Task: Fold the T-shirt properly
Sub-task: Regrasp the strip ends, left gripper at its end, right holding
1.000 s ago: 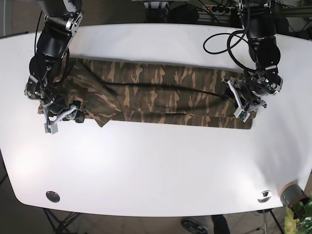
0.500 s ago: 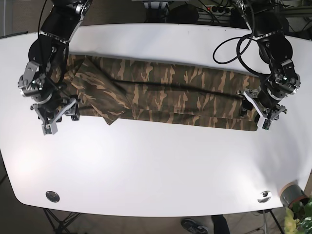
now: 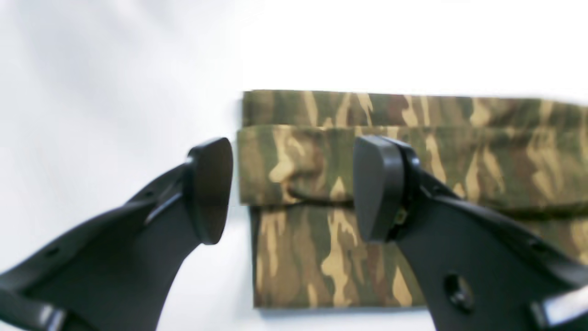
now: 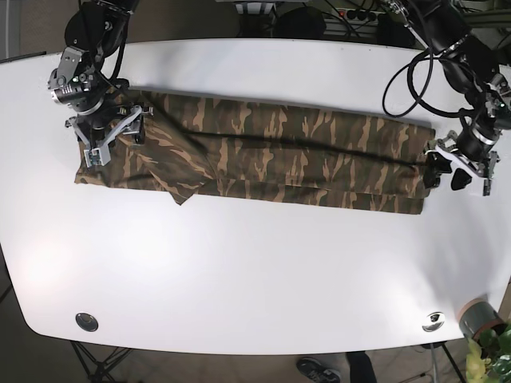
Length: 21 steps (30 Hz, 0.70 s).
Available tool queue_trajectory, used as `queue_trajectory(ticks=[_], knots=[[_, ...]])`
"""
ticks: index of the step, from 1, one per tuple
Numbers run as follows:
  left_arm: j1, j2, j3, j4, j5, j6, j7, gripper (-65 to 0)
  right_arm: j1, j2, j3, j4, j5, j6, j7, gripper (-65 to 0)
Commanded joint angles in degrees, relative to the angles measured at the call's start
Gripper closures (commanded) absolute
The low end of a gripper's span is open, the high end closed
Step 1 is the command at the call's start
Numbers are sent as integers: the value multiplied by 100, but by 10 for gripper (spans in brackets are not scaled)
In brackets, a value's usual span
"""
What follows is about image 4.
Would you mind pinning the camouflage pattern T-shirt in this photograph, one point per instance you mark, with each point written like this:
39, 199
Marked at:
277, 153

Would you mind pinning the silver table grommet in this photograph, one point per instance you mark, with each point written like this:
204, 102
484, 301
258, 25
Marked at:
87, 322
433, 321

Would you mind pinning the right silver table grommet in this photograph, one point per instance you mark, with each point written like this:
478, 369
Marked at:
433, 321

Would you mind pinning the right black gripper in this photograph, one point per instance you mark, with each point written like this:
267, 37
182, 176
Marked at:
98, 131

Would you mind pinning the green potted plant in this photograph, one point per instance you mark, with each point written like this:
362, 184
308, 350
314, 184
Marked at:
488, 359

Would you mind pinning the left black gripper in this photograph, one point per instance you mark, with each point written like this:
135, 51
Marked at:
465, 155

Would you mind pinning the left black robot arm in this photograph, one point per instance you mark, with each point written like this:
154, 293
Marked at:
471, 69

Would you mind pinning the left silver table grommet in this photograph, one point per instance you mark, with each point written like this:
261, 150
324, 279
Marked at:
87, 322

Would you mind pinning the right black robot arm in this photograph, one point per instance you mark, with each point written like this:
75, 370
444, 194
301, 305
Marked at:
87, 79

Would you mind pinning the grey plant pot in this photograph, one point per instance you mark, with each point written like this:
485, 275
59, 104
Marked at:
478, 315

